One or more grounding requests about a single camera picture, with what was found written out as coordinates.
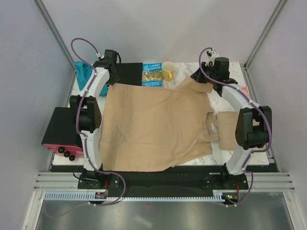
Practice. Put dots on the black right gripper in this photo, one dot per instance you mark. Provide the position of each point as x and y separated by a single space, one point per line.
198 76

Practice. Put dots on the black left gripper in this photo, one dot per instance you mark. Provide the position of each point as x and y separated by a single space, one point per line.
114 80

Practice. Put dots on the teal t shirt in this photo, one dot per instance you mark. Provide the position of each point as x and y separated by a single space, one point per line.
82 74

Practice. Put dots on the beige t shirt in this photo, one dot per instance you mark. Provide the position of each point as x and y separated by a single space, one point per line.
148 129

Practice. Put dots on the black drawer organiser with pink fronts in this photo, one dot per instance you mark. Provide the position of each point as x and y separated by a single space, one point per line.
61 137

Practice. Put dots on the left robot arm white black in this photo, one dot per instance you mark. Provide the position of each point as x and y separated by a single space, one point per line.
86 112

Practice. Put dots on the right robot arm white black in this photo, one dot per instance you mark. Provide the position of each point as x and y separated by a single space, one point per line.
253 131

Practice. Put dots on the black orange-edged notebook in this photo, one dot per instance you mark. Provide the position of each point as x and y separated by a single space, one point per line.
129 73

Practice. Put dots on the pink cube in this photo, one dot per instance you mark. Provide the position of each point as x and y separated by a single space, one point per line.
245 90

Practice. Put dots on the blue treehouse book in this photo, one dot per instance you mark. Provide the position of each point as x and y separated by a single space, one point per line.
152 75

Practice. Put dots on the folded tan t shirt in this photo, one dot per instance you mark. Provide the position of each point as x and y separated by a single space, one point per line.
225 123

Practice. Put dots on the yellow mug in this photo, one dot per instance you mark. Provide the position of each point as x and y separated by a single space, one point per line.
168 70

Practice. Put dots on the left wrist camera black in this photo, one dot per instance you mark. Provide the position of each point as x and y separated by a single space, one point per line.
112 55

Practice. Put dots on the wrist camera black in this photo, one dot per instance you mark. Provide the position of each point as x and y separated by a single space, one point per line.
112 55
221 64

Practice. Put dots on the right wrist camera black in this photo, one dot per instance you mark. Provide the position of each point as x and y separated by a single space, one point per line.
221 64

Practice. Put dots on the aluminium frame rail left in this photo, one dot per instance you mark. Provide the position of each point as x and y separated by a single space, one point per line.
54 31

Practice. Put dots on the aluminium frame rail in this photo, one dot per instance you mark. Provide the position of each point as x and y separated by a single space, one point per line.
264 33
54 31

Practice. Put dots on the aluminium frame rail right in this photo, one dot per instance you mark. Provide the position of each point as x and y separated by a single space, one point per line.
264 33

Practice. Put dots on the black base rail with cable tray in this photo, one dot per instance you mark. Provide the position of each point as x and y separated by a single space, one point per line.
181 183

